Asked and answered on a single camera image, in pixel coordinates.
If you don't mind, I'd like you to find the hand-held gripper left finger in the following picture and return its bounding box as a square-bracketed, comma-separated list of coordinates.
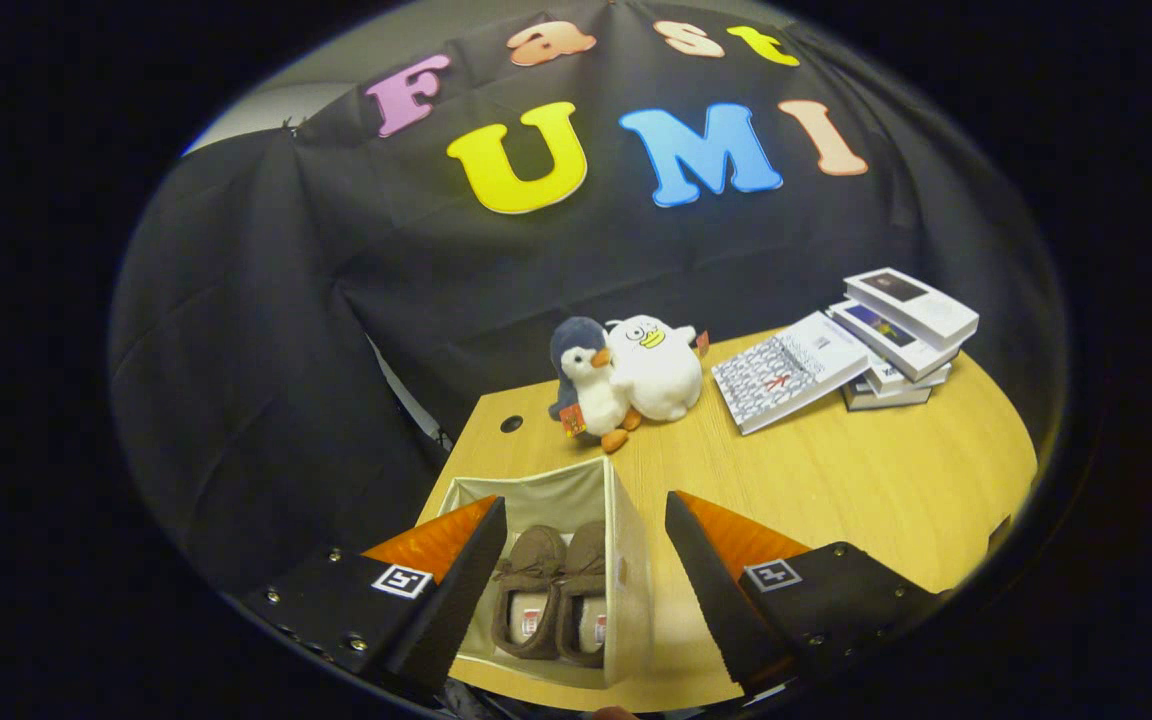
[239, 497, 509, 701]

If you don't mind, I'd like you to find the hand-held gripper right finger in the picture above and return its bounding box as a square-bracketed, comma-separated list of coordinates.
[664, 493, 952, 699]

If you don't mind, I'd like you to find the brown moccasin shoe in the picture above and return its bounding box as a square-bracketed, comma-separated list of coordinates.
[556, 520, 609, 669]
[491, 525, 569, 661]

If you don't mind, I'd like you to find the beige fabric storage box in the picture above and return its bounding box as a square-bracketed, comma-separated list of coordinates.
[419, 457, 654, 691]

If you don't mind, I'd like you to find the white duck plush toy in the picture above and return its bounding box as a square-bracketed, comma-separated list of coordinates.
[604, 315, 712, 422]

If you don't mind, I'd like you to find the patterned cover book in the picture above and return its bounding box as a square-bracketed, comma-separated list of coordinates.
[711, 311, 872, 436]

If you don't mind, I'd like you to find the grey penguin plush toy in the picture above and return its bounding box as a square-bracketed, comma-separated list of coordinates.
[547, 316, 643, 455]

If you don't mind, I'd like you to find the dark cover book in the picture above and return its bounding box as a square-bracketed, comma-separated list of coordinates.
[842, 378, 933, 412]

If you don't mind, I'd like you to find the thin white book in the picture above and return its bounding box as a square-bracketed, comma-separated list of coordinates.
[866, 360, 953, 394]

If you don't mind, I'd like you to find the white book blue picture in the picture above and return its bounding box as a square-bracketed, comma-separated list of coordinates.
[826, 298, 961, 383]

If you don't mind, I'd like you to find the black backdrop cloth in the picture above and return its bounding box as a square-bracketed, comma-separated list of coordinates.
[106, 0, 1072, 601]

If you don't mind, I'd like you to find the thick white book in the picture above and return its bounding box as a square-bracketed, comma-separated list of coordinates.
[843, 267, 980, 351]

